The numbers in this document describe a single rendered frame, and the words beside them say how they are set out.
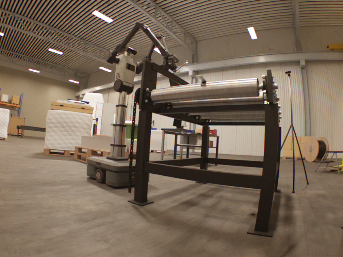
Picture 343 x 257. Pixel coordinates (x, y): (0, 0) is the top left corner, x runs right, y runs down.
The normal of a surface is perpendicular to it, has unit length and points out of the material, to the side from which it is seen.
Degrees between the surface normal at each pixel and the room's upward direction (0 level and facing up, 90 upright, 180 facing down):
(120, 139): 90
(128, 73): 90
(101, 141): 90
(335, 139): 90
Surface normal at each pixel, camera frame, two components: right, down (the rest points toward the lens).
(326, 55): -0.55, -0.10
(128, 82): 0.80, 0.00
